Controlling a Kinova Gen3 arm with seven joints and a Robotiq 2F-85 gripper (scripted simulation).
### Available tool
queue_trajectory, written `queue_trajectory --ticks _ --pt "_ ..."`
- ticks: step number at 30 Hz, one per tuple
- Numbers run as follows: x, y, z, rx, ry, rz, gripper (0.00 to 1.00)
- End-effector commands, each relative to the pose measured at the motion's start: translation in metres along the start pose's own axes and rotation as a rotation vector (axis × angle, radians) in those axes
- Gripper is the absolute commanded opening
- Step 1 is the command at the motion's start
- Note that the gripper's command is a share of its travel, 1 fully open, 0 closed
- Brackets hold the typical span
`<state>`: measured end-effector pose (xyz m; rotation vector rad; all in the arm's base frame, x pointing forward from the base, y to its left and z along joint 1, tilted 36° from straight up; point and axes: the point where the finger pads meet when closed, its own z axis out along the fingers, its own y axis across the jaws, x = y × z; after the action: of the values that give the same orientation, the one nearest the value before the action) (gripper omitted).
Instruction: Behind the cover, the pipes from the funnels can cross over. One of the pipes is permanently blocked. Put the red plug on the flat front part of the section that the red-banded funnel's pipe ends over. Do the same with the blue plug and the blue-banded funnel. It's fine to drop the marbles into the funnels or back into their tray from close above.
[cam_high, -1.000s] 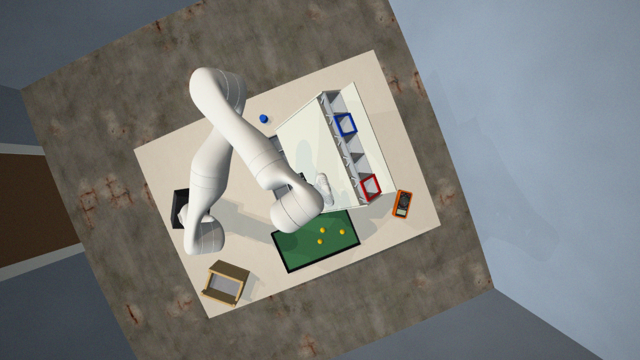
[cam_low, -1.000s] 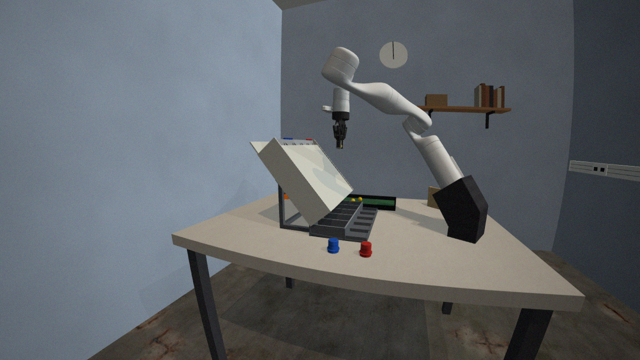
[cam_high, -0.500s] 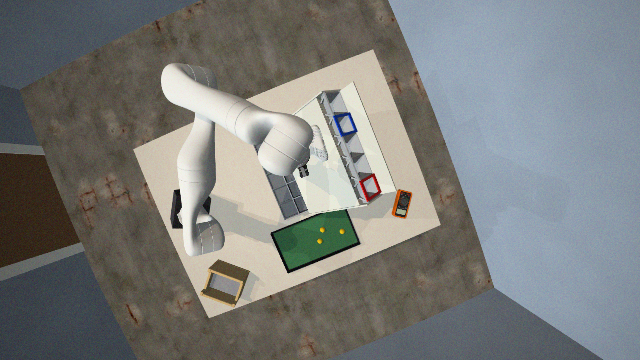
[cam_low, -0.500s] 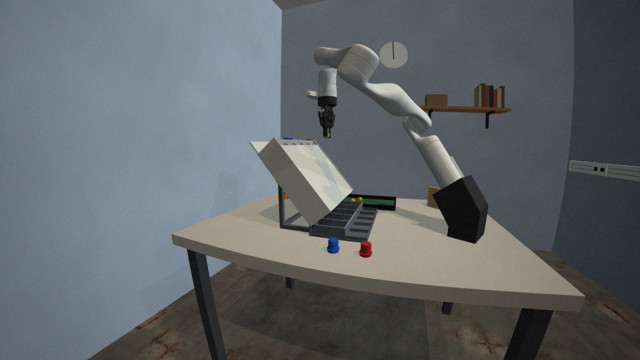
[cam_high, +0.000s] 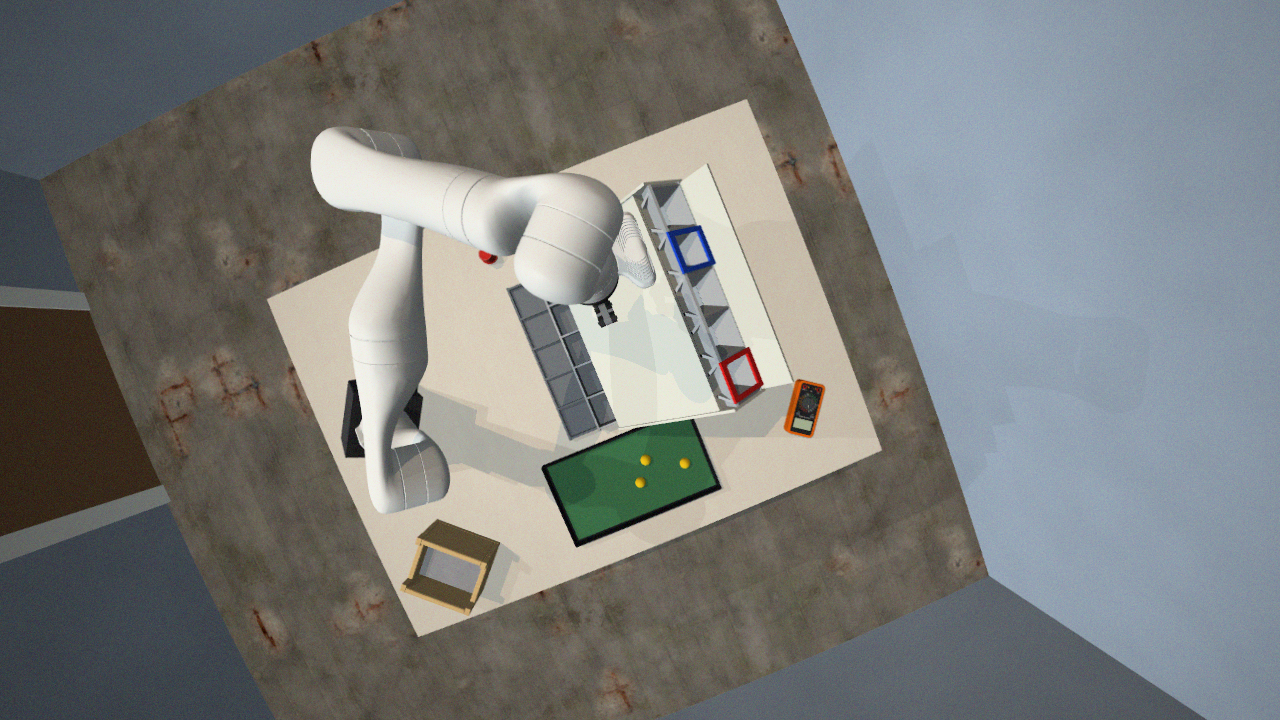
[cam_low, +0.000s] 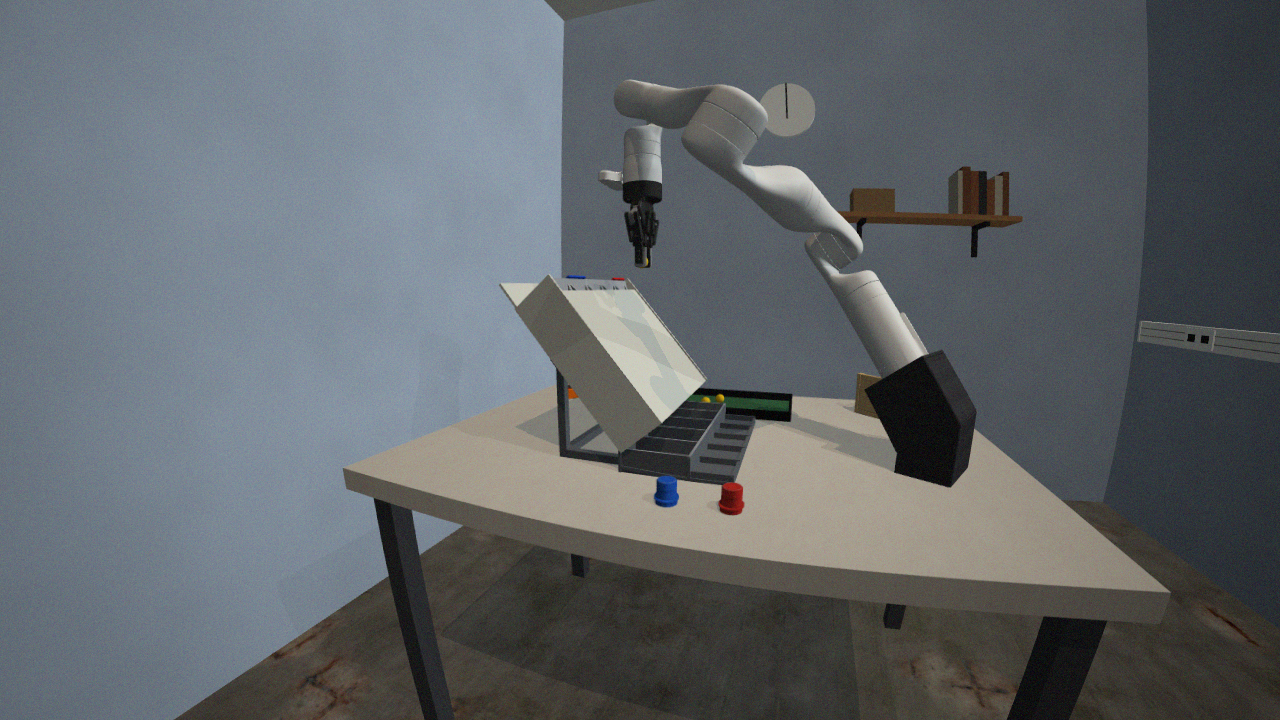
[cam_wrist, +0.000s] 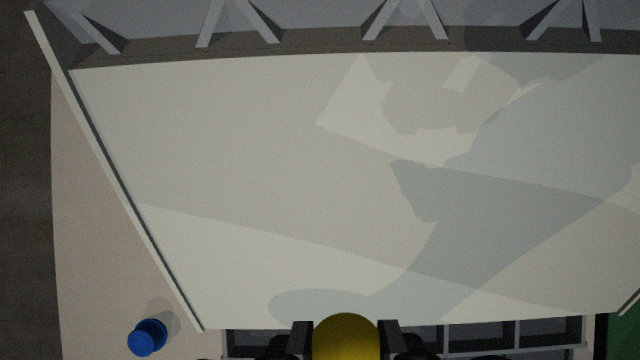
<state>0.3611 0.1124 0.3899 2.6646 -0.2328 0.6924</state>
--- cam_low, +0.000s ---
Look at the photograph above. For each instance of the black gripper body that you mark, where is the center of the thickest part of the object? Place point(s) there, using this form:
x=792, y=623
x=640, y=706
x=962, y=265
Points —
x=643, y=193

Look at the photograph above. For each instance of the blue plastic cap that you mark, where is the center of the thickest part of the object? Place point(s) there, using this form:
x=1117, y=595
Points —
x=666, y=491

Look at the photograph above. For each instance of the open wooden crate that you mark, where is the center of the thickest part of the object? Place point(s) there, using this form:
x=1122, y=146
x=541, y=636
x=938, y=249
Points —
x=862, y=403

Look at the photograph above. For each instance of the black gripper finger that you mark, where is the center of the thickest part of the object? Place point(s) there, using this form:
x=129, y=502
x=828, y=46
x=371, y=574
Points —
x=633, y=224
x=651, y=239

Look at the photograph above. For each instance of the red plug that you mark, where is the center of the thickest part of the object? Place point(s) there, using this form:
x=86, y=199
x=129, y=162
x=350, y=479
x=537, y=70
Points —
x=731, y=499

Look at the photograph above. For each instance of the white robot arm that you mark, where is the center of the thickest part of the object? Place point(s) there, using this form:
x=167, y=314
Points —
x=720, y=135

